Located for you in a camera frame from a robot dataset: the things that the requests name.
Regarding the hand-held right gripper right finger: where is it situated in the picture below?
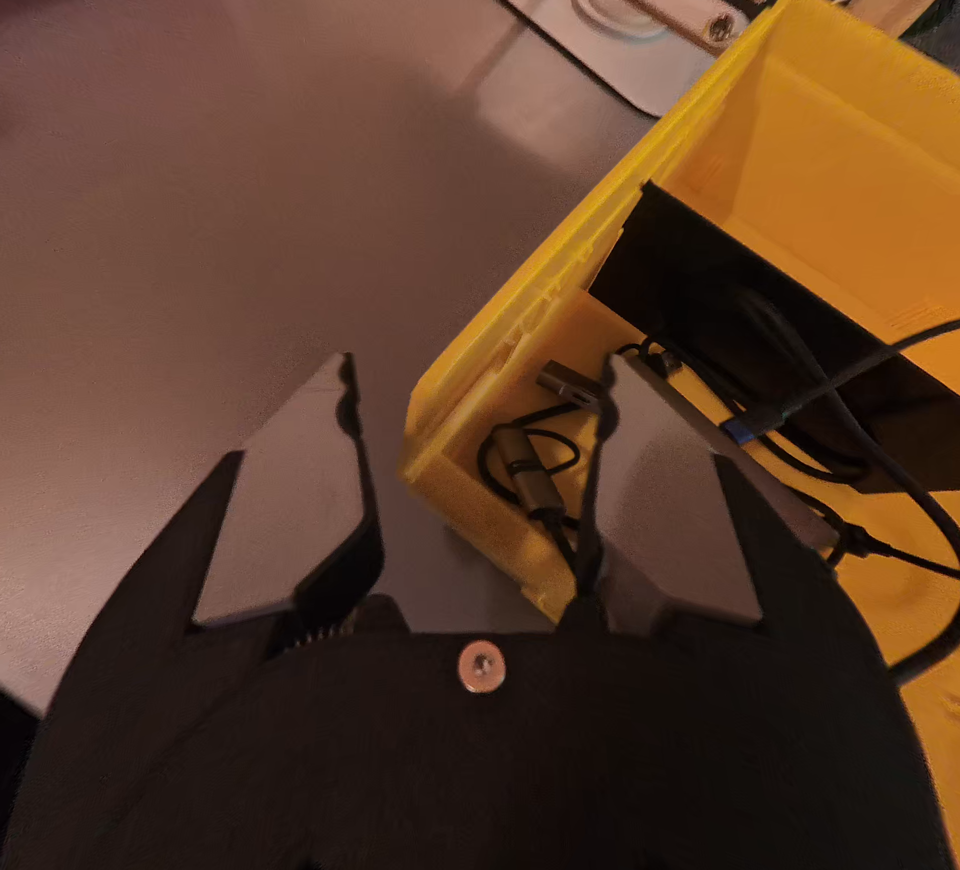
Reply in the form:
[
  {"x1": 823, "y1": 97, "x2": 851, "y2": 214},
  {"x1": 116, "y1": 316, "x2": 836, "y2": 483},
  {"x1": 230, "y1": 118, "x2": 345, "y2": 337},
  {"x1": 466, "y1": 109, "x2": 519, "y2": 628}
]
[{"x1": 576, "y1": 351, "x2": 766, "y2": 634}]

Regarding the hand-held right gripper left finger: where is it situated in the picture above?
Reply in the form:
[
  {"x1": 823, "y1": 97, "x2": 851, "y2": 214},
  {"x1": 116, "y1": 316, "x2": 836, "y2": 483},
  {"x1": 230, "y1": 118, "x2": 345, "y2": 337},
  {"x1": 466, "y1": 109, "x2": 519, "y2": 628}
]
[{"x1": 192, "y1": 351, "x2": 385, "y2": 628}]

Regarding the grey usb hub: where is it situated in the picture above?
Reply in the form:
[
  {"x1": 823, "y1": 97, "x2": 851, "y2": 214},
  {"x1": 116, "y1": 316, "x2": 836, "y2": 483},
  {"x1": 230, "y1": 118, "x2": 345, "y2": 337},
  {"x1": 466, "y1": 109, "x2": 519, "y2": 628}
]
[
  {"x1": 537, "y1": 359, "x2": 604, "y2": 409},
  {"x1": 608, "y1": 350, "x2": 841, "y2": 556}
]

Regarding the thick black cable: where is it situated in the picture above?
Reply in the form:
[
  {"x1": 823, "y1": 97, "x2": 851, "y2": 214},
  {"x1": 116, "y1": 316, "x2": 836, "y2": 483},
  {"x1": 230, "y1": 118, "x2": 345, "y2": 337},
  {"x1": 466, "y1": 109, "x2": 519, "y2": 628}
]
[{"x1": 735, "y1": 285, "x2": 960, "y2": 559}]

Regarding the yellow plastic bin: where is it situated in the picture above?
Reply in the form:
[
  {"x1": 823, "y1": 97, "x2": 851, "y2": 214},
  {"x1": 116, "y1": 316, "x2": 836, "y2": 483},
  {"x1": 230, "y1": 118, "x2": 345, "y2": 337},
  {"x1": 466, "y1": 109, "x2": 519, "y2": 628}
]
[{"x1": 399, "y1": 0, "x2": 960, "y2": 848}]

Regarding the black bin divider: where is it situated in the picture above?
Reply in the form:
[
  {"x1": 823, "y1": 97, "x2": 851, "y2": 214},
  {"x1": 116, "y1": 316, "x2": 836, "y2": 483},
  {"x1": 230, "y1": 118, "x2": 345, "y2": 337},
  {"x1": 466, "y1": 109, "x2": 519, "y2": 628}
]
[{"x1": 588, "y1": 180, "x2": 960, "y2": 496}]

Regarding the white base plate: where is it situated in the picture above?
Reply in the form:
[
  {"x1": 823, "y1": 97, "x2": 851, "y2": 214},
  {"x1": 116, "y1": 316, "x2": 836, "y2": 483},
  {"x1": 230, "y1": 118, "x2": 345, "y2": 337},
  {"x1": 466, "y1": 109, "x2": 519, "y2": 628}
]
[{"x1": 474, "y1": 0, "x2": 714, "y2": 118}]

